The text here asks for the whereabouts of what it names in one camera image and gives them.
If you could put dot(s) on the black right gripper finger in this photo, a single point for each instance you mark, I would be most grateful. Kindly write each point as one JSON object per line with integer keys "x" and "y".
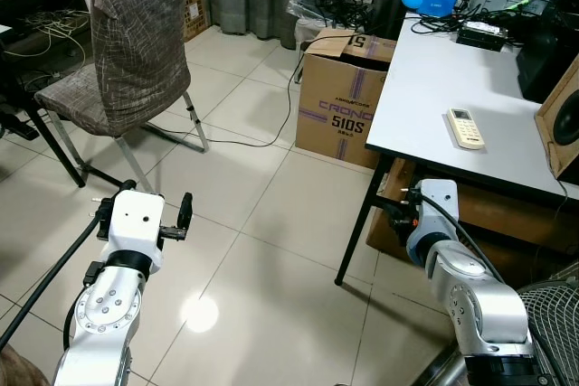
{"x": 389, "y": 212}

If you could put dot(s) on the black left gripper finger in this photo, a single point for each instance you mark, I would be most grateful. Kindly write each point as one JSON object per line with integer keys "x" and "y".
{"x": 185, "y": 211}

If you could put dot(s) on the wide brown cardboard box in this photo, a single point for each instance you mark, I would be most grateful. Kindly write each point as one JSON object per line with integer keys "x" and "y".
{"x": 488, "y": 223}

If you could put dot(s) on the white remote control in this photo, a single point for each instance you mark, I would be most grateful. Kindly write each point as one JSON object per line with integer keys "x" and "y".
{"x": 466, "y": 128}

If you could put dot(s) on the purple printed cardboard box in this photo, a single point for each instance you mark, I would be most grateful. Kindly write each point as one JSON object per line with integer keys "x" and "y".
{"x": 339, "y": 106}

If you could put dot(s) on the white table with black legs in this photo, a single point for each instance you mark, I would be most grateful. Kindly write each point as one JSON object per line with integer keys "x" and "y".
{"x": 434, "y": 79}

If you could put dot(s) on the chair with brown cover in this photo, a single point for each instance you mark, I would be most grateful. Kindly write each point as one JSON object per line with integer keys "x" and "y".
{"x": 136, "y": 51}

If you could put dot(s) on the wooden speaker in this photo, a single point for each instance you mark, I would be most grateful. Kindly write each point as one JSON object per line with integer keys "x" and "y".
{"x": 563, "y": 124}

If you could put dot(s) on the flat black device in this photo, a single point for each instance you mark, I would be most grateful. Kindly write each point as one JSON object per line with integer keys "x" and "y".
{"x": 481, "y": 35}

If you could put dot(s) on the large black box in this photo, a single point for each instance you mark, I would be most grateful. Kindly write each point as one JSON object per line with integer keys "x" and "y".
{"x": 547, "y": 56}

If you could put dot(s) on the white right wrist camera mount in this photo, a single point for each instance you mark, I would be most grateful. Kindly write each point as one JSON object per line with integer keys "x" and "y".
{"x": 436, "y": 214}

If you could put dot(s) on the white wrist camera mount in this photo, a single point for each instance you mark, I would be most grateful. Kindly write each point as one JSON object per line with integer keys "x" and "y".
{"x": 136, "y": 221}
{"x": 436, "y": 214}

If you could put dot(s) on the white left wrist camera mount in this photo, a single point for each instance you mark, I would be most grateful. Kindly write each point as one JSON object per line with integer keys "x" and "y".
{"x": 136, "y": 221}

